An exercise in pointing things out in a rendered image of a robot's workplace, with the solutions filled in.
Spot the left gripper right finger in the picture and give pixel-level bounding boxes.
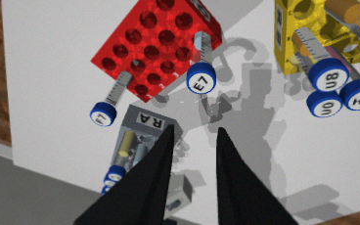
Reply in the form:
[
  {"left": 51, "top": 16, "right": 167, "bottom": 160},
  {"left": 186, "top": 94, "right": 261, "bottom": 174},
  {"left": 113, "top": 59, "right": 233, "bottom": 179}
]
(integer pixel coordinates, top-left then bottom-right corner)
[{"left": 216, "top": 127, "right": 299, "bottom": 225}]

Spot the grey tube rack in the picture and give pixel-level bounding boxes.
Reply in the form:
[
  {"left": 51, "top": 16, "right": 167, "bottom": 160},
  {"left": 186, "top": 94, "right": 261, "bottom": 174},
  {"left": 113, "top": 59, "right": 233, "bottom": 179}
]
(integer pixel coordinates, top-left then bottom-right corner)
[{"left": 111, "top": 105, "right": 176, "bottom": 169}]

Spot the yellow tube rack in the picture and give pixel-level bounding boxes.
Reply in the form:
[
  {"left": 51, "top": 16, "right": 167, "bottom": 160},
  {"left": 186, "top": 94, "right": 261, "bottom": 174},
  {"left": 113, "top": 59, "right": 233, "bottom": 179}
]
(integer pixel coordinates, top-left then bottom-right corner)
[{"left": 274, "top": 0, "right": 360, "bottom": 75}]

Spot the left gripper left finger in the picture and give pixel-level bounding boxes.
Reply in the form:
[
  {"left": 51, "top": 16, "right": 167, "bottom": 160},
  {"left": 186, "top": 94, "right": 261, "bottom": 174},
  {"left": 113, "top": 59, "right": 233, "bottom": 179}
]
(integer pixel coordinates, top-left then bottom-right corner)
[{"left": 73, "top": 124, "right": 174, "bottom": 225}]

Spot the red rack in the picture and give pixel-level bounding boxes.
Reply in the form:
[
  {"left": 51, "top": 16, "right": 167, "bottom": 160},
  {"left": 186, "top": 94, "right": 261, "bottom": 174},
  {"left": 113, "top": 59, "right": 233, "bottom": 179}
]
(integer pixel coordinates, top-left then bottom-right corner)
[{"left": 90, "top": 0, "right": 222, "bottom": 103}]

